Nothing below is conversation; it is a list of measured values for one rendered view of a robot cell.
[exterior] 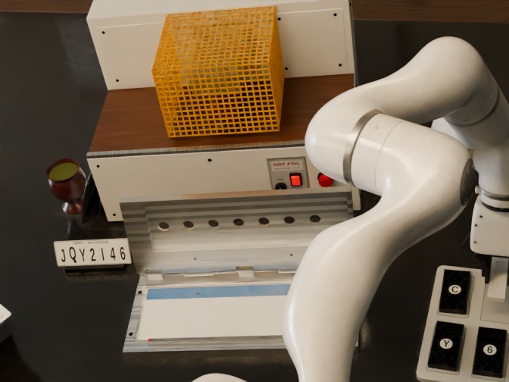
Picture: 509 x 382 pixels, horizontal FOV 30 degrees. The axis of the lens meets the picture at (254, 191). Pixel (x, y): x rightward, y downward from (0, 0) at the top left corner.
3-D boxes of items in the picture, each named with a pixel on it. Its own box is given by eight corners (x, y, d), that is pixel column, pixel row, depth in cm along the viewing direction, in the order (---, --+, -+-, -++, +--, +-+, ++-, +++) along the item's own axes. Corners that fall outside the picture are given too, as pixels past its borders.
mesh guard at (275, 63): (168, 137, 193) (151, 71, 182) (182, 78, 208) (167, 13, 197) (279, 131, 190) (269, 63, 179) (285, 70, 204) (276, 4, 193)
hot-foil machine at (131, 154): (107, 225, 208) (59, 85, 182) (138, 111, 237) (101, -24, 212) (458, 209, 196) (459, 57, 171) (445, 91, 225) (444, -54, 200)
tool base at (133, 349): (125, 359, 179) (120, 347, 177) (143, 277, 194) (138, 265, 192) (358, 354, 173) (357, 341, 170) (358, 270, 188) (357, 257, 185)
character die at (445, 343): (427, 367, 167) (427, 363, 166) (436, 324, 174) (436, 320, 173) (456, 371, 166) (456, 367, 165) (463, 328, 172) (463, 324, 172)
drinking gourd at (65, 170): (60, 223, 210) (46, 186, 203) (54, 200, 216) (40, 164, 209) (98, 211, 211) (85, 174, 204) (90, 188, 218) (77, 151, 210)
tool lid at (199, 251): (118, 202, 180) (120, 197, 182) (138, 280, 191) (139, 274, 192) (351, 191, 173) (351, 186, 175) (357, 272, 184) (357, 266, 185)
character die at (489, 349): (472, 374, 165) (472, 370, 164) (478, 330, 172) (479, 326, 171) (501, 378, 163) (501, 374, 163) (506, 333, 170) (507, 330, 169)
